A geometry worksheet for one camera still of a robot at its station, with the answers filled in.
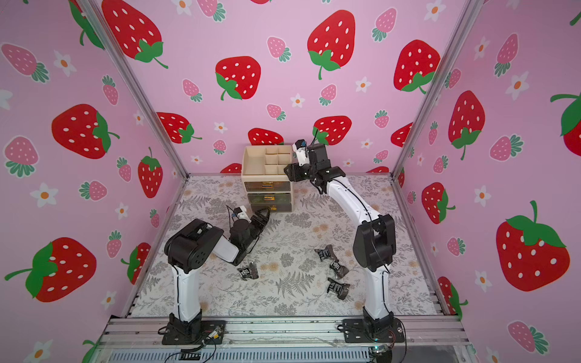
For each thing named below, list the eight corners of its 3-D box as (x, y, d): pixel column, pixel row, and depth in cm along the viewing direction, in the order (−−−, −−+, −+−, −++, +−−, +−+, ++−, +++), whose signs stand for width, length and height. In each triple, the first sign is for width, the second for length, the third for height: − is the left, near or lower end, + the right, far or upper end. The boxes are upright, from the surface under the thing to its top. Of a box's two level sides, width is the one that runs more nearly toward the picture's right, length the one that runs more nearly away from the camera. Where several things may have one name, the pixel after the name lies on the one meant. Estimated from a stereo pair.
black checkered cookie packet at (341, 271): (341, 279, 88) (342, 277, 86) (329, 266, 91) (329, 264, 89) (348, 272, 89) (349, 270, 87) (335, 260, 93) (336, 258, 91)
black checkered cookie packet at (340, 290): (323, 293, 84) (324, 291, 82) (327, 279, 88) (327, 277, 86) (346, 300, 82) (347, 299, 81) (349, 286, 86) (350, 284, 84)
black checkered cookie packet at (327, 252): (320, 264, 91) (320, 262, 90) (314, 251, 95) (315, 248, 94) (336, 260, 93) (336, 257, 91) (330, 246, 97) (330, 244, 95)
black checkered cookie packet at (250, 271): (243, 285, 86) (242, 283, 84) (238, 270, 90) (237, 268, 88) (260, 276, 88) (260, 274, 86) (255, 263, 92) (254, 260, 90)
